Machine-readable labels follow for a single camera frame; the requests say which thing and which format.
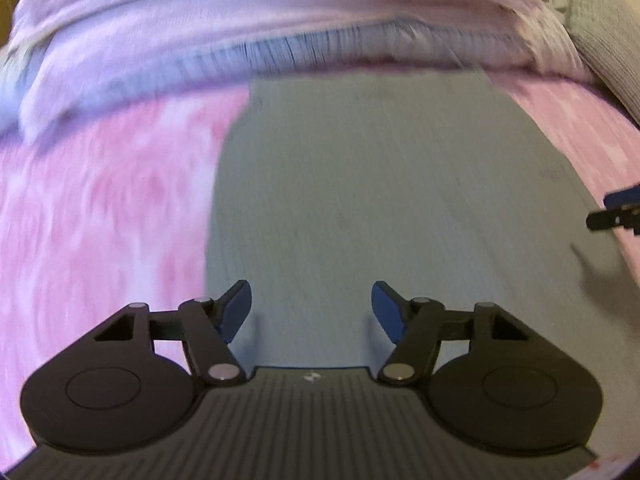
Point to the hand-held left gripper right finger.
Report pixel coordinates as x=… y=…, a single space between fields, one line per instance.
x=387 y=310

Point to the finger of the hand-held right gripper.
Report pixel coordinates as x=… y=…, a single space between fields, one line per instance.
x=622 y=199
x=610 y=220

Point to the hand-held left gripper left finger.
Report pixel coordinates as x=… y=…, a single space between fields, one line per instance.
x=235 y=310

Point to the grey-blue shirt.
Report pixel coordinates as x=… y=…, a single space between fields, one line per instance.
x=375 y=185

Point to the pink floral bed sheet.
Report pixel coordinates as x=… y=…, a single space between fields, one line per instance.
x=100 y=235

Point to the grey checked cushion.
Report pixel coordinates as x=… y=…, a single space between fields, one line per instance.
x=605 y=25

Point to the light pink crumpled blanket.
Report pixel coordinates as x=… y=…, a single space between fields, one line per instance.
x=325 y=50

